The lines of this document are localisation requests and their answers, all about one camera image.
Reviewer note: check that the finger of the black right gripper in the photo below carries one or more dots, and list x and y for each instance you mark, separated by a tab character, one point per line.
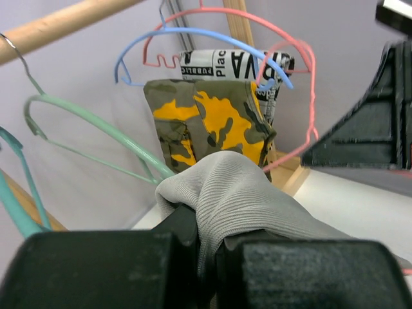
376	132

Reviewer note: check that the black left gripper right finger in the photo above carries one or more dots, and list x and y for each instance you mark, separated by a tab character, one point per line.
257	270

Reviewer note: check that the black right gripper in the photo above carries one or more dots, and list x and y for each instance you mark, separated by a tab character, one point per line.
395	14

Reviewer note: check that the teal plastic hanger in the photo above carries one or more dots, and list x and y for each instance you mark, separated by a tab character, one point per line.
25	209

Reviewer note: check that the newspaper print trousers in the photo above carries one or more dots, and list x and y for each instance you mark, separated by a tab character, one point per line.
231	64

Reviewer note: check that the camouflage yellow trousers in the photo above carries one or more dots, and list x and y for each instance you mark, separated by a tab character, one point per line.
195	118

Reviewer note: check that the grey trousers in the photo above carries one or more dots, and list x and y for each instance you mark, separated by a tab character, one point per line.
230	196

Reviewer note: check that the pink wire hanger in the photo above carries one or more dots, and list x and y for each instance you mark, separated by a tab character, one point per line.
308	56

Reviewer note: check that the light blue plastic hanger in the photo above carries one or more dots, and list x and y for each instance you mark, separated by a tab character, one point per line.
121	70

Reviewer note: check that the wooden clothes rack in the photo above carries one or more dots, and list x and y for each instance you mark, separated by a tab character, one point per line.
80	193

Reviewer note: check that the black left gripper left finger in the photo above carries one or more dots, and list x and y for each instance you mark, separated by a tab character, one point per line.
107	269

